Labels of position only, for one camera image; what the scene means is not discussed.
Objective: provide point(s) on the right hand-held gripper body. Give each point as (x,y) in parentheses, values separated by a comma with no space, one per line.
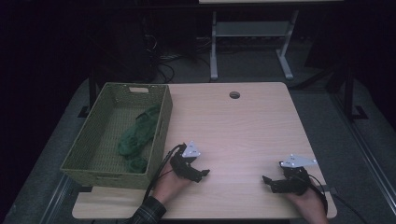
(297,180)

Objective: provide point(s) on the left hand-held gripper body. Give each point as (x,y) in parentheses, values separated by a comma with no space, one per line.
(182,164)

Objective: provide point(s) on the dark green cloth garment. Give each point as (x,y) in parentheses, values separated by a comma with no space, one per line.
(137,137)

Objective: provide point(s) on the green woven basket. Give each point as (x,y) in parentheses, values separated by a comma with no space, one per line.
(124,130)

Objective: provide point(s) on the person's left hand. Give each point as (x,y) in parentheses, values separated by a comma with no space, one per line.
(169,186)

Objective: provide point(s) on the person's right hand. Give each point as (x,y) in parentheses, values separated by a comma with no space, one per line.
(308,205)

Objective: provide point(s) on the grey tape strip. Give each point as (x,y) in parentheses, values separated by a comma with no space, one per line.
(328,189)

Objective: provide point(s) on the black metal stand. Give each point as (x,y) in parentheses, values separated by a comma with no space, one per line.
(349,93)
(92,93)

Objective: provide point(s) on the metal floor rail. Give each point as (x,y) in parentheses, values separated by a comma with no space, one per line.
(367,152)
(54,199)

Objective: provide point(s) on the white shelf frame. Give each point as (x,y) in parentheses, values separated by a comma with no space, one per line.
(249,29)

